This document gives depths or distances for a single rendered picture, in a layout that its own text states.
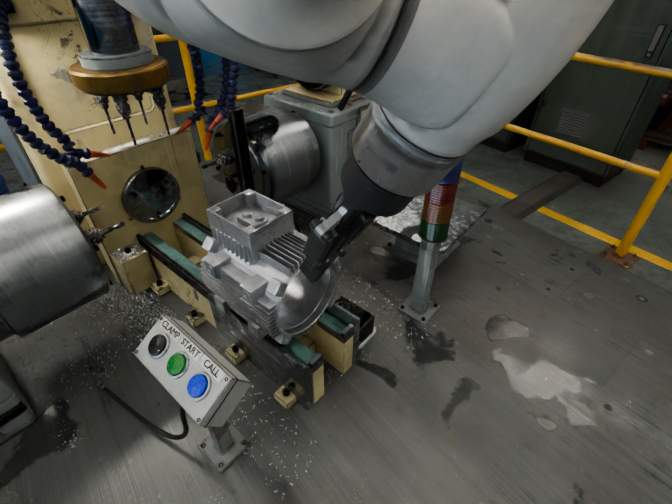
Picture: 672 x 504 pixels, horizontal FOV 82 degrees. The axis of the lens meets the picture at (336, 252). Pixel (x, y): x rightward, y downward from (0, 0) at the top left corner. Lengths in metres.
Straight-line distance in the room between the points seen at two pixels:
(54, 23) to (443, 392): 1.11
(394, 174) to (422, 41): 0.12
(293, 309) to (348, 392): 0.20
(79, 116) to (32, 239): 0.40
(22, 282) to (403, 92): 0.71
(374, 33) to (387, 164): 0.12
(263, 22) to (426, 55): 0.10
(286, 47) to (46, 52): 0.94
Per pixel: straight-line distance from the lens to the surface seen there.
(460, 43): 0.25
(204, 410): 0.55
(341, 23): 0.20
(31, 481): 0.92
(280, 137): 1.05
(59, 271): 0.84
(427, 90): 0.26
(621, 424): 0.97
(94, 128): 1.14
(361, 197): 0.36
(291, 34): 0.19
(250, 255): 0.68
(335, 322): 0.80
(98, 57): 0.90
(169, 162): 1.10
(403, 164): 0.32
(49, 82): 1.11
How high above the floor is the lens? 1.51
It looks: 38 degrees down
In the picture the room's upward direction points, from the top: straight up
